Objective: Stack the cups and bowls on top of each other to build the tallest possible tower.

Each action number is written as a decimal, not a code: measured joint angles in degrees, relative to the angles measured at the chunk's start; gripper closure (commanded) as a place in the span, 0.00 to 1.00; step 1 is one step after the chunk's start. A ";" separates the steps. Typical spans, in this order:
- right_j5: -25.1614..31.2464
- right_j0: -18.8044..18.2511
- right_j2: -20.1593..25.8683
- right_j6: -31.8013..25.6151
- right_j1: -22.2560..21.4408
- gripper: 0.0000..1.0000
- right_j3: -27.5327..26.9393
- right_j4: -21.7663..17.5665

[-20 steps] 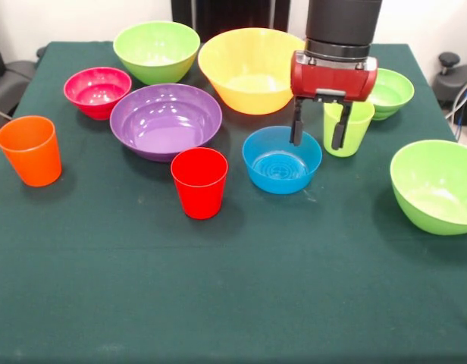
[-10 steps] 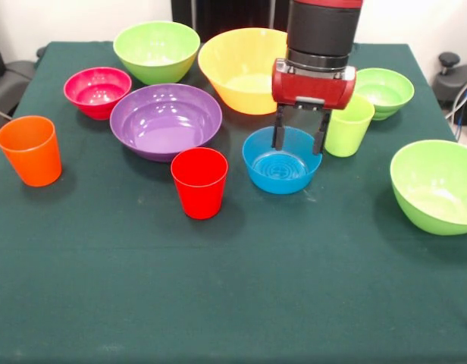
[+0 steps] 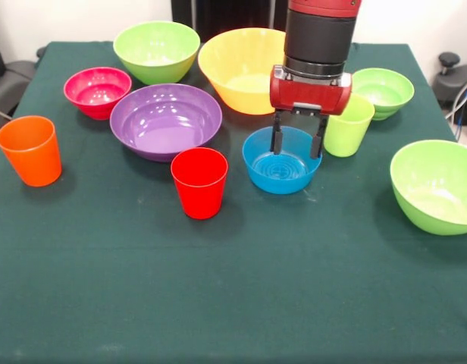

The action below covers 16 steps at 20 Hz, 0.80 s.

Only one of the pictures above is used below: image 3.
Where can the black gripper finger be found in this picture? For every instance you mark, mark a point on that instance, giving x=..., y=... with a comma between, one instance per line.
x=277, y=140
x=317, y=146

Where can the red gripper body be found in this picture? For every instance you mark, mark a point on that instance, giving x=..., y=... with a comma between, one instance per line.
x=309, y=93

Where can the blue bowl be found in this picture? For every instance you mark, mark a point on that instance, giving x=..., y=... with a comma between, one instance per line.
x=283, y=182

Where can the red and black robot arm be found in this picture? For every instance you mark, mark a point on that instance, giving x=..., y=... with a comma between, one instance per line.
x=317, y=38

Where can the yellow-green cup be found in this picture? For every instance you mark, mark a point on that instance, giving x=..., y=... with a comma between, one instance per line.
x=349, y=136

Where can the large yellow bowl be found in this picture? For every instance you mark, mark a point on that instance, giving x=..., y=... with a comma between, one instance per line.
x=237, y=95

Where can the small green bowl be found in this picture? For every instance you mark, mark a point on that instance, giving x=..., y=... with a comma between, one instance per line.
x=389, y=91

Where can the red cup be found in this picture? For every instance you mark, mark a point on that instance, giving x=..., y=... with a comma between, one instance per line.
x=199, y=197

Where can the purple bowl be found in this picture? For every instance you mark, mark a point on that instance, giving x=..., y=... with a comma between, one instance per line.
x=161, y=121

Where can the large light green bowl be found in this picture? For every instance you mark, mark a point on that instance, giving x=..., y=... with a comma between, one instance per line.
x=427, y=212
x=154, y=45

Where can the black knobbed stand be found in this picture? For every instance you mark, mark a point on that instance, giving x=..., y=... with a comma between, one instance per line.
x=449, y=60

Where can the dark green tablecloth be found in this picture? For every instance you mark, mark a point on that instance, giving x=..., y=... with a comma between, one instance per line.
x=233, y=284

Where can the pink bowl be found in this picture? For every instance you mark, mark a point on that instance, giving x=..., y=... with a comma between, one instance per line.
x=97, y=108

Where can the orange cup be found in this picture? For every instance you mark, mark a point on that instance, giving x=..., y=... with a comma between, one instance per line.
x=32, y=163

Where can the small black armrest pad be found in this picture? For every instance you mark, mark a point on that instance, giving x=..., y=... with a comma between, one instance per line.
x=41, y=52

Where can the grey chair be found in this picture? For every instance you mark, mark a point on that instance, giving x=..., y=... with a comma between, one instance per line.
x=8, y=87

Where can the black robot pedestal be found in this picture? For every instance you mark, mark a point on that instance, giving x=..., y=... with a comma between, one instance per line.
x=226, y=15

